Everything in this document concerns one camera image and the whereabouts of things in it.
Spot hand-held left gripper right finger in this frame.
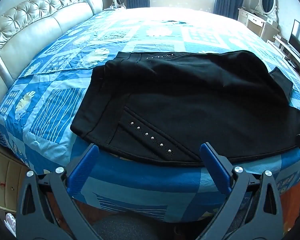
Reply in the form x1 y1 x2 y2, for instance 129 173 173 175
197 142 283 240

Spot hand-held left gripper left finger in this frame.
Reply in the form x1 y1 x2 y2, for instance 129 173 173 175
15 143 103 240

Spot black pants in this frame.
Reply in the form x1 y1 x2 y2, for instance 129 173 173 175
70 51 300 168

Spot blue patterned bedsheet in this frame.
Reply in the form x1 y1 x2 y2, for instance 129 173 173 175
0 7 300 223

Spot cream bedside cabinet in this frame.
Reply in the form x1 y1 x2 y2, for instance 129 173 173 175
0 140 38 213

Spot clear plastic bag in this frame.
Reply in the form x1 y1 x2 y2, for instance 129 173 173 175
5 212 17 237

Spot white television stand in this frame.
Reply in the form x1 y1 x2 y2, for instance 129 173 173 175
274 35 300 80

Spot white dressing table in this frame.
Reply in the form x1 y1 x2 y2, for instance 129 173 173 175
237 7 280 43

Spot cream tufted leather headboard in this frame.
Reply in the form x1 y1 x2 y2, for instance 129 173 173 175
0 0 104 130

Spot oval vanity mirror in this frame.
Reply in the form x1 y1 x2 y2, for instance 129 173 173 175
255 0 278 20

